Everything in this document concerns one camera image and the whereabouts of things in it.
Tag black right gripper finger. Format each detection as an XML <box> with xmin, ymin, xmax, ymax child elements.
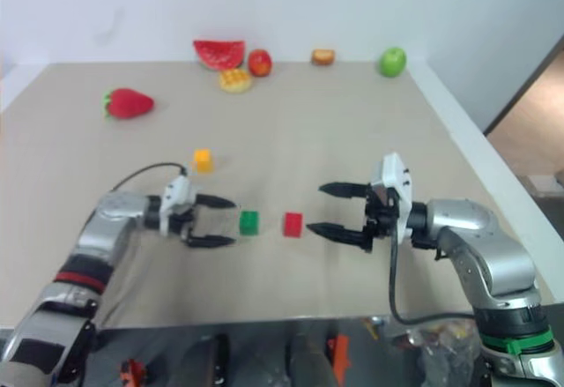
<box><xmin>306</xmin><ymin>221</ymin><xmax>374</xmax><ymax>253</ymax></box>
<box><xmin>318</xmin><ymin>181</ymin><xmax>369</xmax><ymax>199</ymax></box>

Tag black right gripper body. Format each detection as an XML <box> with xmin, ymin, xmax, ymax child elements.
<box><xmin>361</xmin><ymin>182</ymin><xmax>397</xmax><ymax>247</ymax></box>

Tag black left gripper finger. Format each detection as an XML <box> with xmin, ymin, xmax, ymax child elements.
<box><xmin>183</xmin><ymin>227</ymin><xmax>238</xmax><ymax>249</ymax></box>
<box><xmin>195</xmin><ymin>193</ymin><xmax>238</xmax><ymax>215</ymax></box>

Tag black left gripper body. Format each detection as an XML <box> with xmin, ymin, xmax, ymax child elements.
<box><xmin>168</xmin><ymin>202</ymin><xmax>200</xmax><ymax>242</ymax></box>

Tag green cube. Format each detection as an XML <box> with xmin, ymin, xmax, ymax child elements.
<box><xmin>239</xmin><ymin>210</ymin><xmax>261</xmax><ymax>236</ymax></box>

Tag yellow cube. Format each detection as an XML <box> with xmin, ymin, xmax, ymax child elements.
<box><xmin>193</xmin><ymin>149</ymin><xmax>216</xmax><ymax>174</ymax></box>

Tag red cube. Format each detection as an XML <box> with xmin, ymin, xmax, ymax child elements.
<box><xmin>283</xmin><ymin>212</ymin><xmax>304</xmax><ymax>239</ymax></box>

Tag orange black tool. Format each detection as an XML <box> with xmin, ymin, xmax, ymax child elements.
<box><xmin>326</xmin><ymin>334</ymin><xmax>352</xmax><ymax>387</ymax></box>
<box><xmin>120</xmin><ymin>359</ymin><xmax>153</xmax><ymax>387</ymax></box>

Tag yellow toy pineapple slice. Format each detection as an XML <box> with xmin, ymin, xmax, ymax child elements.
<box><xmin>219</xmin><ymin>68</ymin><xmax>253</xmax><ymax>94</ymax></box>

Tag red toy strawberry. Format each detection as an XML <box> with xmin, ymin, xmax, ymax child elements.
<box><xmin>103</xmin><ymin>87</ymin><xmax>155</xmax><ymax>120</ymax></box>

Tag brown toy bread piece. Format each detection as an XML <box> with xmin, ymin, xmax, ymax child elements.
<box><xmin>310</xmin><ymin>48</ymin><xmax>337</xmax><ymax>67</ymax></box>

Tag green toy apple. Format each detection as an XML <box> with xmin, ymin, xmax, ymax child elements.
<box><xmin>379</xmin><ymin>47</ymin><xmax>407</xmax><ymax>78</ymax></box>

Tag red toy apple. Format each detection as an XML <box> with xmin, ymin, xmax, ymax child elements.
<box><xmin>247</xmin><ymin>48</ymin><xmax>272</xmax><ymax>78</ymax></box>

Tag toy watermelon slice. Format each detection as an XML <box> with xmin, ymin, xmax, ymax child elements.
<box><xmin>192</xmin><ymin>40</ymin><xmax>247</xmax><ymax>71</ymax></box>

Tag clear plastic bag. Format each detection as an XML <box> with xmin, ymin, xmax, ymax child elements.
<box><xmin>393</xmin><ymin>317</ymin><xmax>484</xmax><ymax>387</ymax></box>

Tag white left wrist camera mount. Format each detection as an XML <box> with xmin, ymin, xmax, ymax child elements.
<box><xmin>159</xmin><ymin>175</ymin><xmax>197</xmax><ymax>236</ymax></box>

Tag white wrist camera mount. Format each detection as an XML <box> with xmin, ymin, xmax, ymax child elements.
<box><xmin>369</xmin><ymin>153</ymin><xmax>414</xmax><ymax>242</ymax></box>
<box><xmin>159</xmin><ymin>175</ymin><xmax>197</xmax><ymax>236</ymax></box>

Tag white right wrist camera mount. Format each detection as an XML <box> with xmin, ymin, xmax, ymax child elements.
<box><xmin>369</xmin><ymin>153</ymin><xmax>414</xmax><ymax>242</ymax></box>

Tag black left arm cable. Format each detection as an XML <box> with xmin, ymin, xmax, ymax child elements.
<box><xmin>110</xmin><ymin>162</ymin><xmax>189</xmax><ymax>193</ymax></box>

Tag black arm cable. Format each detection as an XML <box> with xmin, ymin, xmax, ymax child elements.
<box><xmin>110</xmin><ymin>162</ymin><xmax>189</xmax><ymax>193</ymax></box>
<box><xmin>388</xmin><ymin>227</ymin><xmax>476</xmax><ymax>325</ymax></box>

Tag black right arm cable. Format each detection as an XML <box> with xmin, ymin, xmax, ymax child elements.
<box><xmin>388</xmin><ymin>227</ymin><xmax>476</xmax><ymax>325</ymax></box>

